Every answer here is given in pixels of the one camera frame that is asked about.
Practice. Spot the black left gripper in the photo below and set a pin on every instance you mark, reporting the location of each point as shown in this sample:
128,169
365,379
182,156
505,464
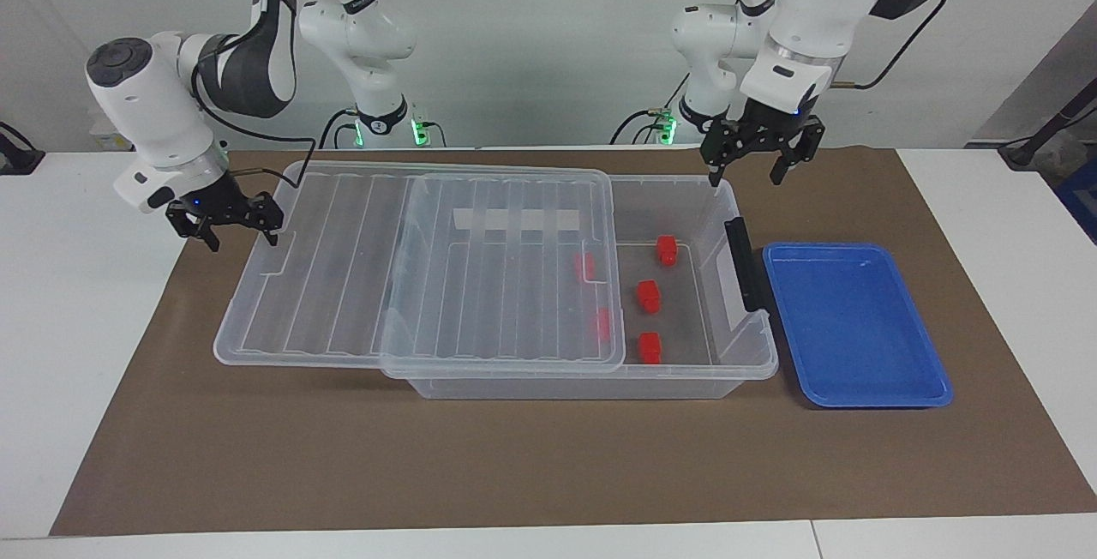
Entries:
771,129

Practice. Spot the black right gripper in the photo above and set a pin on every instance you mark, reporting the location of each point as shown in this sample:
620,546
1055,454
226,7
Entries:
218,199

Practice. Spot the clear plastic box lid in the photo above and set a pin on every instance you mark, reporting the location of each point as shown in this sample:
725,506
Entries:
326,285

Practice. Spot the red toy block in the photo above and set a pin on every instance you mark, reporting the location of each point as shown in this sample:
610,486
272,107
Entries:
667,250
585,266
602,325
649,296
650,347

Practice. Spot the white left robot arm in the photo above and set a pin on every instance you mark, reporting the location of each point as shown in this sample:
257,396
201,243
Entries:
806,10

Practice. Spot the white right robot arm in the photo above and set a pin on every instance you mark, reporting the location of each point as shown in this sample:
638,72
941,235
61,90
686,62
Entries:
137,105

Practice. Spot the clear plastic storage box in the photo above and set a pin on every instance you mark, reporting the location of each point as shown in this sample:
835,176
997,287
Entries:
686,319

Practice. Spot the blue plastic tray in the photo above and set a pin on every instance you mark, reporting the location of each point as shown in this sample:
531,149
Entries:
857,327

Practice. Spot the white power strip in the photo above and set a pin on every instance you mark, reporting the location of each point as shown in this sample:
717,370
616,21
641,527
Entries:
110,143

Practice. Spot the black stand pole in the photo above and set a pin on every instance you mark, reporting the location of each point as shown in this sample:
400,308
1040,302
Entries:
1041,135

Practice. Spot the blue crate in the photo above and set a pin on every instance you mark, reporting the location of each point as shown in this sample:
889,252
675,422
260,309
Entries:
1082,199

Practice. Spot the brown paper table mat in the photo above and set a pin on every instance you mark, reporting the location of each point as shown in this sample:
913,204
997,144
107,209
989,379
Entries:
548,456

